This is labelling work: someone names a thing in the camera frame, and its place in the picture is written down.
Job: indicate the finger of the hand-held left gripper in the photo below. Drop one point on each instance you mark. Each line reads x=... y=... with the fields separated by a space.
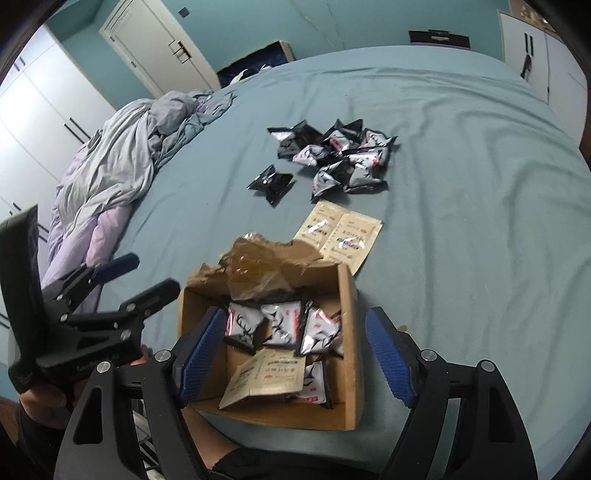
x=157 y=291
x=117 y=266

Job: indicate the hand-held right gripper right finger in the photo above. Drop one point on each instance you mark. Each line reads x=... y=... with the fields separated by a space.
x=388 y=360

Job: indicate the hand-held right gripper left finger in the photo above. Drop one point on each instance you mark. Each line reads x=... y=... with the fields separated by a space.
x=203 y=355

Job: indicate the brown cardboard box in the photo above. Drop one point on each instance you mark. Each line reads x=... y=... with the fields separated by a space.
x=344 y=369

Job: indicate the person's left hand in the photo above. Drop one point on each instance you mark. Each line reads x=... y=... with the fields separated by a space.
x=44 y=404

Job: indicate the white black snack packet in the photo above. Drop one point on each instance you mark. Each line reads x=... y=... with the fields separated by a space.
x=242 y=325
x=316 y=390
x=321 y=332
x=281 y=323

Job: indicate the beige sachet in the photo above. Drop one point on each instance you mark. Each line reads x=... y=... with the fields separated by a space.
x=353 y=240
x=316 y=226
x=263 y=374

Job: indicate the grey lilac duvet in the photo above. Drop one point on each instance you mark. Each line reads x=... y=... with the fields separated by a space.
x=120 y=161

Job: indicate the crumpled brown packing tape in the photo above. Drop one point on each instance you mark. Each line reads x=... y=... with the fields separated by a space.
x=258 y=265

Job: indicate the white wardrobe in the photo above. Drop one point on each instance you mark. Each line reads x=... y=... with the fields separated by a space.
x=41 y=120

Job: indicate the teal bed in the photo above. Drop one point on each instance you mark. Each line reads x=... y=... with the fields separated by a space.
x=461 y=184

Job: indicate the pile of black white packets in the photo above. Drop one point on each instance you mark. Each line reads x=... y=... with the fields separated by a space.
x=337 y=157

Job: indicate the white door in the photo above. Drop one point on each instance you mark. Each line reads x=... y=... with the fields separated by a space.
x=147 y=41

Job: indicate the dark blue pillow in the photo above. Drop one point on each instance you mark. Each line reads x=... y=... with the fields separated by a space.
x=254 y=62

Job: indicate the black bag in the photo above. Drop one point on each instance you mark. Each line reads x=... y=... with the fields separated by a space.
x=438 y=39

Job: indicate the white cabinet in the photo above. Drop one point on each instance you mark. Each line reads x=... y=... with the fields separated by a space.
x=554 y=69

